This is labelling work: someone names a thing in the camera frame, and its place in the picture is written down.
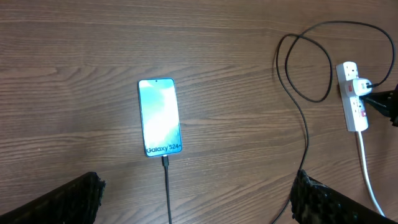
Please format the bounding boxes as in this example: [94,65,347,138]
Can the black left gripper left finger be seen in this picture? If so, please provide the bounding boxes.
[1,172,106,224]

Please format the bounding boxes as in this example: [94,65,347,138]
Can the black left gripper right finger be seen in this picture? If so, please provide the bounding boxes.
[290,169,395,224]

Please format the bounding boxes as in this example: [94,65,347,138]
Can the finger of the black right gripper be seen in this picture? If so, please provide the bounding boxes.
[360,90,398,126]

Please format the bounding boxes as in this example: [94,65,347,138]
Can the blue Galaxy S24+ smartphone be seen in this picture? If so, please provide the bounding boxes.
[137,78,182,157]

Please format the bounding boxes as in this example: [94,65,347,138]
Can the white charger plug adapter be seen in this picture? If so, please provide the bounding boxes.
[345,78,373,97]

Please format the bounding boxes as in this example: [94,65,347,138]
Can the white power strip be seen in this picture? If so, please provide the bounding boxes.
[336,62,369,132]

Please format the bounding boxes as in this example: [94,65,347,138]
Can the white power strip cord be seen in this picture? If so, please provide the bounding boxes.
[356,130,386,218]

